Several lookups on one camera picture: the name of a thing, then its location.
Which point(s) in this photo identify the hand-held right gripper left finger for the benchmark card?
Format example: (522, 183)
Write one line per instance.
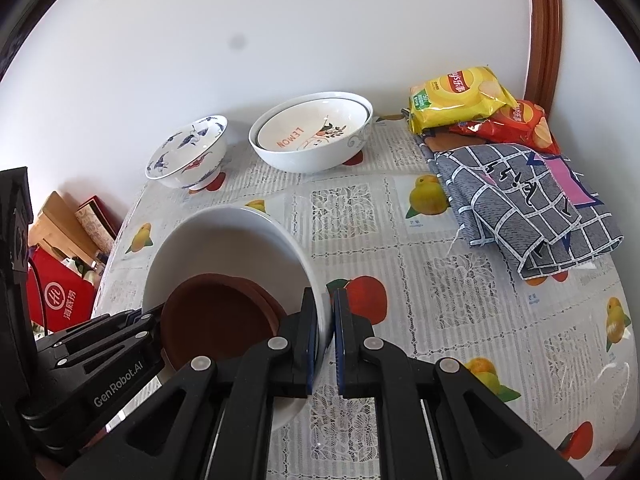
(312, 340)

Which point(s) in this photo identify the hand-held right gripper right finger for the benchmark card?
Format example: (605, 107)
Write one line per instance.
(340, 340)

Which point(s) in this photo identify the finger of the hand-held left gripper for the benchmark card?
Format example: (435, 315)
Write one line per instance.
(115, 352)
(100, 325)

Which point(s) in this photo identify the fruit print tablecloth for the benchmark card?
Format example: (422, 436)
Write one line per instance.
(425, 270)

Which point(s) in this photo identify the large white bowl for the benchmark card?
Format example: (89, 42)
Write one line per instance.
(310, 157)

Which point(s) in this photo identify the patterned box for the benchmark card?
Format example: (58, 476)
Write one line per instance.
(97, 225)

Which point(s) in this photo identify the orange-brown packet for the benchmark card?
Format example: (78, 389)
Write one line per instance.
(442, 142)

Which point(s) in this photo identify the white lemon rabbit bowl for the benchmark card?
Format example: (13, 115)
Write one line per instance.
(310, 120)

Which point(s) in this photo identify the grey checked cloth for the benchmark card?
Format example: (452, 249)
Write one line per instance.
(500, 195)

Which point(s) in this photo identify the blue crane pattern bowl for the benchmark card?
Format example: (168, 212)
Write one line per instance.
(200, 160)

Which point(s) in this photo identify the red box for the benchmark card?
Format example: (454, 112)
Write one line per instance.
(65, 300)

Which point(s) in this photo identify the yellow chip bag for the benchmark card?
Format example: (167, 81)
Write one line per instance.
(455, 100)

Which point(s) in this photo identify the plain white bowl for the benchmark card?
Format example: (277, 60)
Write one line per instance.
(225, 240)

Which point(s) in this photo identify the red chip bag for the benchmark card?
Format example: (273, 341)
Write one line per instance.
(520, 125)

